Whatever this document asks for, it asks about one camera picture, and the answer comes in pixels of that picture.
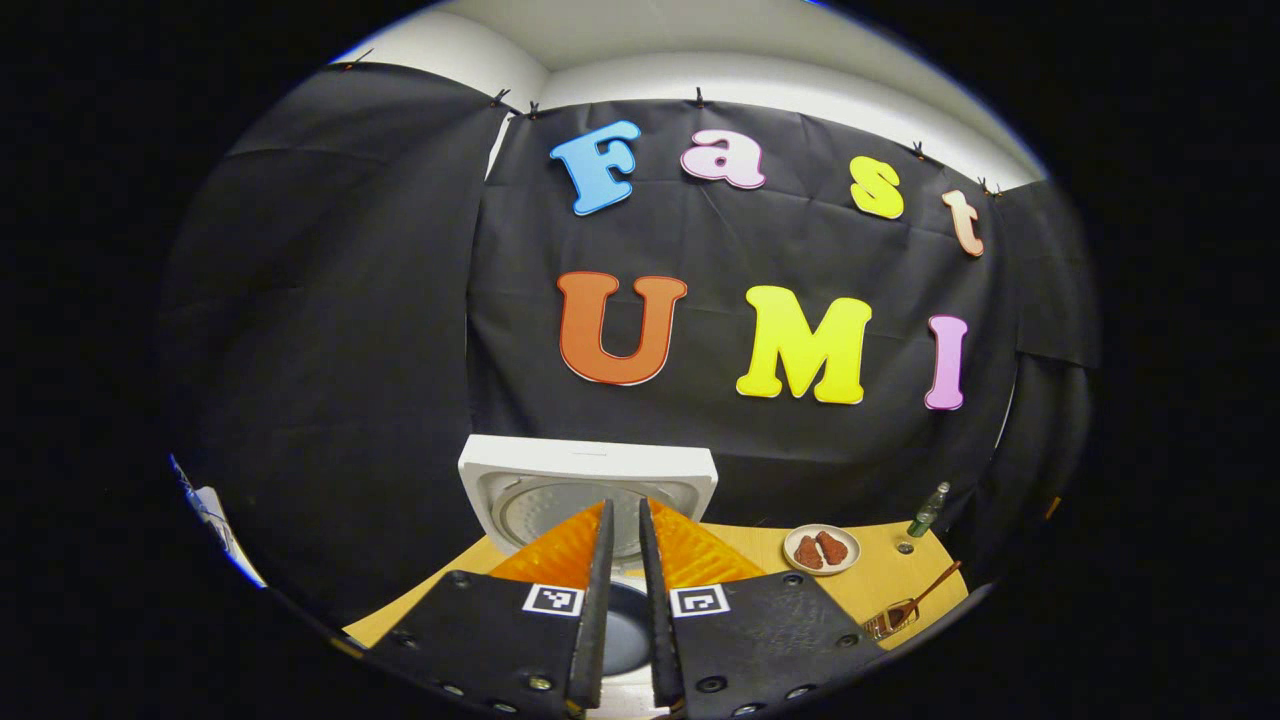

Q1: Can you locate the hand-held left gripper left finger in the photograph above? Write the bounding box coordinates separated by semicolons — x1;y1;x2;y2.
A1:
365;500;614;720

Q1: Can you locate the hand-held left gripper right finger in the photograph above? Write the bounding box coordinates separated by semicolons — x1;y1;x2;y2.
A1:
638;497;886;720

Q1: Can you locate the white rice cooker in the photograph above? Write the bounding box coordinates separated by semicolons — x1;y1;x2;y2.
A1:
458;435;719;720

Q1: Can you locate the brown wooden spoon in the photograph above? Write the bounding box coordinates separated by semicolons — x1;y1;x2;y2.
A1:
885;560;963;627

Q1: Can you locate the white round plate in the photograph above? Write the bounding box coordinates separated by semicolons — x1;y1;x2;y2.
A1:
782;524;861;577

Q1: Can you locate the green label plastic bottle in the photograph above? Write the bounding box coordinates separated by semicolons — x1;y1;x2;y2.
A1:
908;482;951;538

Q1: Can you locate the black backdrop cloth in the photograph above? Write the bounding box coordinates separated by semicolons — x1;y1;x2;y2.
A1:
160;62;1101;626

